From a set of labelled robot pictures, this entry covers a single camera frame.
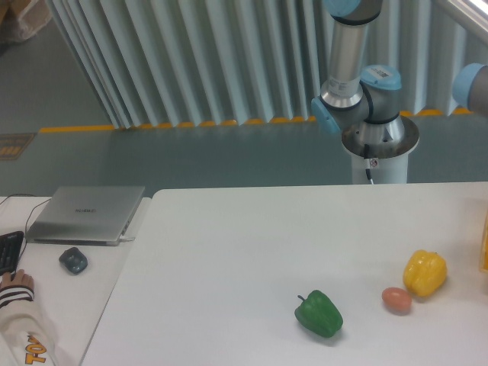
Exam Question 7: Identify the person's hand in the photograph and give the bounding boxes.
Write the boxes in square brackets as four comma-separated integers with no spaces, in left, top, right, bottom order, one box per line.
[1,269,34,300]

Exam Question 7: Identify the white striped sleeve forearm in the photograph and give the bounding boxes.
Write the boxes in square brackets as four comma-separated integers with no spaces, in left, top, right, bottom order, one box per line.
[1,285,60,365]

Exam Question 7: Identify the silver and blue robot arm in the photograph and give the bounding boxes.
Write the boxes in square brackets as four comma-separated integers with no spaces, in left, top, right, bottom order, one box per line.
[311,1,487,133]

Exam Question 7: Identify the yellow basket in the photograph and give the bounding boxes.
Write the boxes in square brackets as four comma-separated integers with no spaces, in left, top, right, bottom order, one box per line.
[478,217,488,273]

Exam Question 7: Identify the black keyboard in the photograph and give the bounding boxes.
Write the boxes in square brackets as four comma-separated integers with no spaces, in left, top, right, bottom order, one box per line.
[0,231,24,275]

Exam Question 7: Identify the dark grey computer mouse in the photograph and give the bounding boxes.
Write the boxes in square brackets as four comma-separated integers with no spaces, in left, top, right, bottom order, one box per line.
[59,247,88,275]

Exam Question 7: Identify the silver laptop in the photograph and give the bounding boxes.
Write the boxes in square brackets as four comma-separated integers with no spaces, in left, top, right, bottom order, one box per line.
[26,186,145,246]

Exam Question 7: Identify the white folding partition screen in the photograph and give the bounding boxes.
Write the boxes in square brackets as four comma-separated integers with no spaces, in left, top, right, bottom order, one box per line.
[48,1,487,128]

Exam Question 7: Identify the cardboard box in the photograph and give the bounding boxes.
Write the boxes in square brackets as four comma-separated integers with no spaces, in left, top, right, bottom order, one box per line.
[1,0,52,44]

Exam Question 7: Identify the green bell pepper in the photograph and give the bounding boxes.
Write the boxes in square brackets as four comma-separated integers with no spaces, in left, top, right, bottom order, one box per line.
[294,290,344,339]

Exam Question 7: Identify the brown egg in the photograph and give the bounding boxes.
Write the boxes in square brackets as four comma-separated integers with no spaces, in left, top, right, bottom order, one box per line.
[381,287,413,314]

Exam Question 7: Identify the yellow bell pepper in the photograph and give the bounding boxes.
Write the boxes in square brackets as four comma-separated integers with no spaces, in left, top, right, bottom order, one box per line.
[403,249,448,297]

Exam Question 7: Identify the black laptop cable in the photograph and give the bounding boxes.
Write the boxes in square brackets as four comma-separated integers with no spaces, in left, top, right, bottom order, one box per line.
[0,193,53,272]

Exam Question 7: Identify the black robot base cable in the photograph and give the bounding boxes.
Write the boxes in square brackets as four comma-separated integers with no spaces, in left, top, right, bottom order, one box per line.
[362,143,375,185]

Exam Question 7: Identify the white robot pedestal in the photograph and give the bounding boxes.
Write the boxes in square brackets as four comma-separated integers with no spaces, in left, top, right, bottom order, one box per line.
[342,115,419,185]

